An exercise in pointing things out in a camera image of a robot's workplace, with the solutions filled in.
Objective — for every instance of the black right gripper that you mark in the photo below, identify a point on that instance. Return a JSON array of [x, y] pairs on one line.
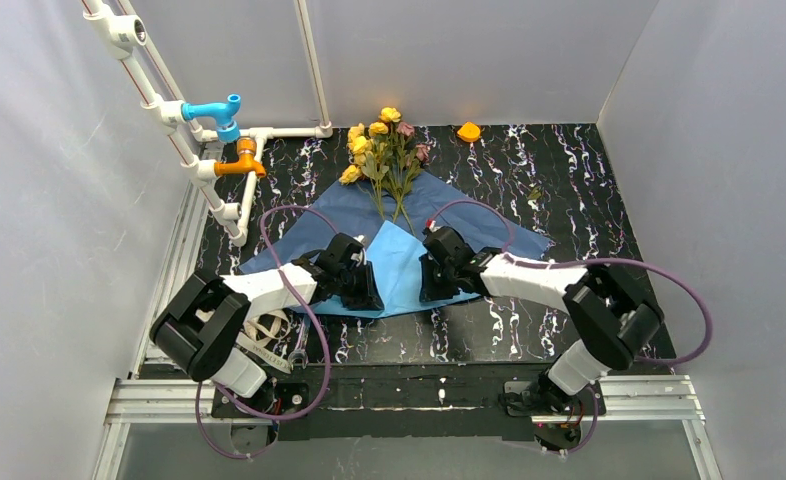
[[435, 285]]

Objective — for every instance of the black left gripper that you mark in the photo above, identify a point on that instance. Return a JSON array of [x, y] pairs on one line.
[[367, 291]]

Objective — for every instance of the blue wrapping paper sheet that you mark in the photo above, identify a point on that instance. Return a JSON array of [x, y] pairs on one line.
[[393, 250]]

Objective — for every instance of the brown pink fake flower bunch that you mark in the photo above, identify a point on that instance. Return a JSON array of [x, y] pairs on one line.
[[409, 159]]

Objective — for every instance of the yellow fake flower bunch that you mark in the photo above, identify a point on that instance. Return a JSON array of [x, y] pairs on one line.
[[370, 148]]

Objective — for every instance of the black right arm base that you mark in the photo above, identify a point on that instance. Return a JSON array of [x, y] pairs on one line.
[[564, 423]]

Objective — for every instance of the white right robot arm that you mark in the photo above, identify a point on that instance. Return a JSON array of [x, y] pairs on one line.
[[613, 316]]

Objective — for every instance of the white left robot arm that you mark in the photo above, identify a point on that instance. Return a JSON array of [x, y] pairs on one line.
[[199, 328]]

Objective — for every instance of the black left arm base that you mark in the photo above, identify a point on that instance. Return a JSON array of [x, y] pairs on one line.
[[250, 434]]

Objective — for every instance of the silver open-end wrench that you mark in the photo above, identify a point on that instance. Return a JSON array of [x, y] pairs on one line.
[[298, 356]]

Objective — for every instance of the cream printed ribbon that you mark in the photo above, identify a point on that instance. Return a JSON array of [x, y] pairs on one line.
[[260, 334]]

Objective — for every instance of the orange plastic piece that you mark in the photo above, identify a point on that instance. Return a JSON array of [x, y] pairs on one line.
[[469, 132]]

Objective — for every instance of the orange plastic tap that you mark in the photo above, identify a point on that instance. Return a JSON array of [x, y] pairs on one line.
[[248, 160]]

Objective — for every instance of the blue plastic tap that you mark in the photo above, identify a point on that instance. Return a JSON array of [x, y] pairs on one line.
[[222, 113]]

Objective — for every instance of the aluminium extrusion frame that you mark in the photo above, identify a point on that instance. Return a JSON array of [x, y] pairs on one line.
[[414, 396]]

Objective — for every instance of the white pvc pipe frame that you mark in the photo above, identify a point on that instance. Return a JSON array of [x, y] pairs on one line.
[[229, 198]]

